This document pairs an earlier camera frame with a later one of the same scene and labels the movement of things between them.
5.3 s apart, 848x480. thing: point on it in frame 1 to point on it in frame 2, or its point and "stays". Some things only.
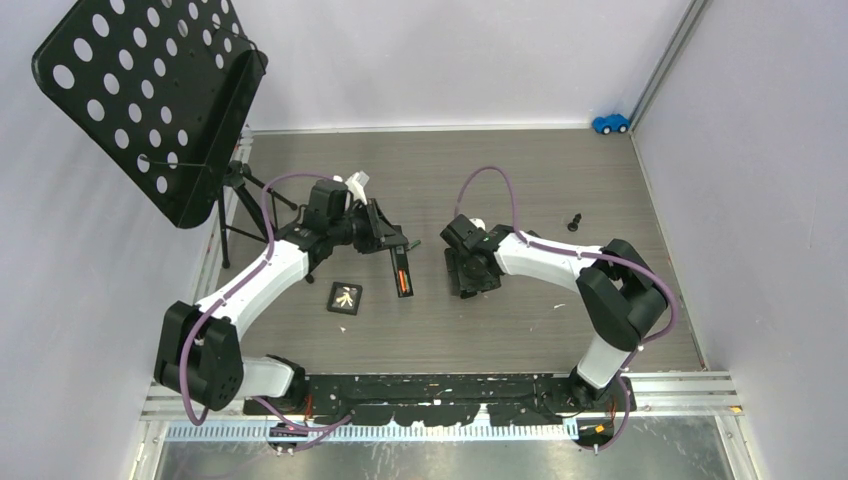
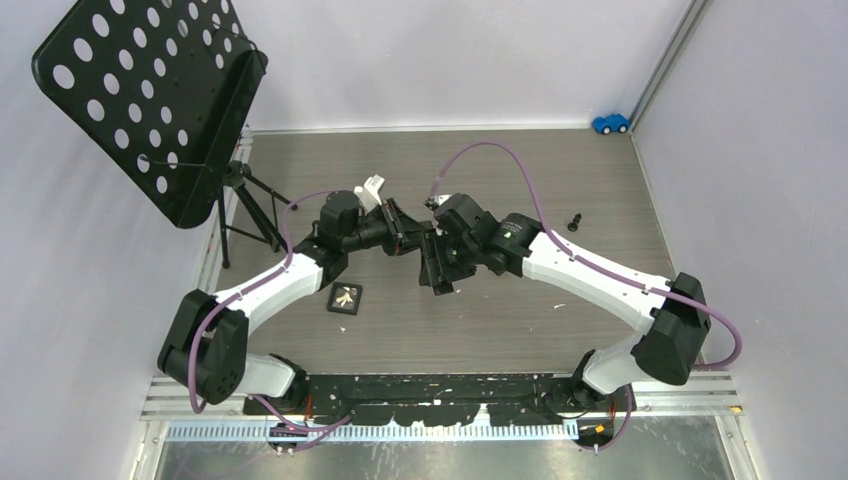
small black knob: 573,226 stays
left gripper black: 380,232 to 402,231
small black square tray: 345,297 stays
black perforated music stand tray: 160,93 stays
